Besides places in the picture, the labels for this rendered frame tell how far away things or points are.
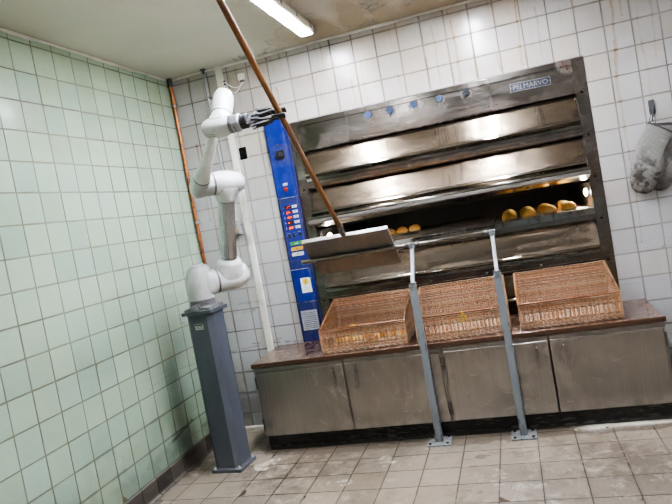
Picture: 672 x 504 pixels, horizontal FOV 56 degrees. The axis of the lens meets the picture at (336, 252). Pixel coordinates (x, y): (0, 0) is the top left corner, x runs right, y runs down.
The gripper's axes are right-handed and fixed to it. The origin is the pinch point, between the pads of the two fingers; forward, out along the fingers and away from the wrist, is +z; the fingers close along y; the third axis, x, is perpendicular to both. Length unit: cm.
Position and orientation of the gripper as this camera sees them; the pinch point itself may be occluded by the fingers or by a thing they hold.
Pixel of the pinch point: (279, 113)
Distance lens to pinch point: 315.7
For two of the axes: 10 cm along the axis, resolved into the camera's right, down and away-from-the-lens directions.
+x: -3.1, -5.7, -7.6
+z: 9.5, -1.5, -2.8
